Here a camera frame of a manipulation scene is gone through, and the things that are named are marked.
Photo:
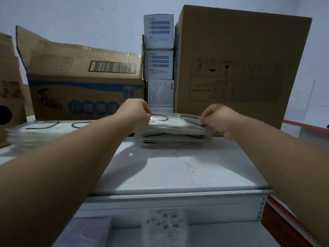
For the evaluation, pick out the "loose pile of mask packs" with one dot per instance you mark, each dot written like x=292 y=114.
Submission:
x=38 y=132

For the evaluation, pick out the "person's right hand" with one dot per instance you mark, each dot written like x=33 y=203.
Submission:
x=221 y=120

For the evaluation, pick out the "white perforated wall rail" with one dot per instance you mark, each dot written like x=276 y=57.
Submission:
x=309 y=100

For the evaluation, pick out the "clear patterned plastic packet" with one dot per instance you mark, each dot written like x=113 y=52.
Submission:
x=164 y=228

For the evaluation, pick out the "person's left fingers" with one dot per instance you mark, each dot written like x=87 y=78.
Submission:
x=147 y=116

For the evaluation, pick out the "person's right fingers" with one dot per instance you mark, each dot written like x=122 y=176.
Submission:
x=204 y=119

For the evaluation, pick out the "stack of packaged face masks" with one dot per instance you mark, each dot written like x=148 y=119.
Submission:
x=172 y=140

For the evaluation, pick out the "white metal shelf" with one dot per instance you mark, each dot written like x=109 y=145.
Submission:
x=180 y=172

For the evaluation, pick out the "large plain cardboard box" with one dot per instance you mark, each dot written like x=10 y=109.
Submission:
x=246 y=61

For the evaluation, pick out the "open blue-printed cardboard box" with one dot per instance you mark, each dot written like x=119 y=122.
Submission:
x=77 y=87

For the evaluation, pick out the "clear face mask packet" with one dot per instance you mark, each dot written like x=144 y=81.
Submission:
x=174 y=122

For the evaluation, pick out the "worn brown cardboard box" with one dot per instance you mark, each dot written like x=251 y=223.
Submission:
x=10 y=95

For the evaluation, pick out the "white box with blue label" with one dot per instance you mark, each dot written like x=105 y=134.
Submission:
x=158 y=30
x=159 y=64

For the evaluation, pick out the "person's right forearm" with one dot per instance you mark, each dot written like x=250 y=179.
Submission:
x=287 y=167

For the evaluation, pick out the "white box with small print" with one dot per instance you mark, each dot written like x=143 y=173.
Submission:
x=160 y=92

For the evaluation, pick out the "person's left hand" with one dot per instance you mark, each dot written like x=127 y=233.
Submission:
x=133 y=113

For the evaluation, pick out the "purple tissue pack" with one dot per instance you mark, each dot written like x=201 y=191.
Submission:
x=86 y=232

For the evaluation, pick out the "person's left forearm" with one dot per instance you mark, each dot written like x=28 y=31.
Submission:
x=59 y=172

